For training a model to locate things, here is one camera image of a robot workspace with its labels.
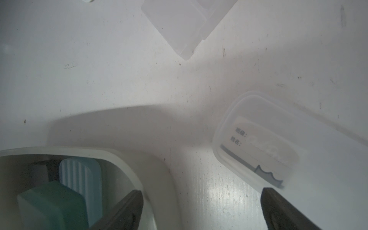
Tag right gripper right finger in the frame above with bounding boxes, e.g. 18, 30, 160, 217
261, 187, 320, 230

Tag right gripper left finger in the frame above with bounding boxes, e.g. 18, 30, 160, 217
89, 190, 144, 230

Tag light blue pencil case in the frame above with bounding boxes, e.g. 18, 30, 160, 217
59, 157, 103, 226

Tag clear frosted pencil case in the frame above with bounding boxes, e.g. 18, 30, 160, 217
212, 91, 368, 230

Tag dark green pencil case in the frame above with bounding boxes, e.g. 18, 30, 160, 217
17, 181, 89, 230

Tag clear pencil case with label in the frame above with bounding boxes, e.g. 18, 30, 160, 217
141, 0, 236, 60

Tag grey storage box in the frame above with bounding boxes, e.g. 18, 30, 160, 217
1, 147, 183, 230

